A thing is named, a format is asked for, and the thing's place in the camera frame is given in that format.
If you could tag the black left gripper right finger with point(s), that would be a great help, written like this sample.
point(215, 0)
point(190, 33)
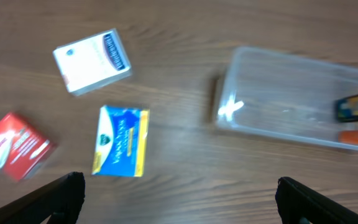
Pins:
point(298, 203)

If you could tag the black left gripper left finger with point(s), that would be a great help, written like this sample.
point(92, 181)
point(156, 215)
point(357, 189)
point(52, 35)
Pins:
point(58, 202)

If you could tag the red white small box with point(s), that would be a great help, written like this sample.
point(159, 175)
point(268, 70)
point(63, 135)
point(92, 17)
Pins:
point(23, 149)

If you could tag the dark bottle white cap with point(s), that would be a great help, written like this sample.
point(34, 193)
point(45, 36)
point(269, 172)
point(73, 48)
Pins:
point(346, 109)

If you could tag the clear plastic container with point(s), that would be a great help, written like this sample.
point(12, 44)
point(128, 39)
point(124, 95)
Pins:
point(285, 96)

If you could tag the white Hansaplast plaster box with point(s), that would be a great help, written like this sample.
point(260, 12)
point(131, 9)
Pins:
point(93, 62)

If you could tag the blue yellow VapoDrops box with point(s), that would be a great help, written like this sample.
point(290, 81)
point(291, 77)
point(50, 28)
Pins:
point(121, 141)

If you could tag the orange bottle white cap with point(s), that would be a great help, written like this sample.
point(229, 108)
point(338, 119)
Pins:
point(357, 137)

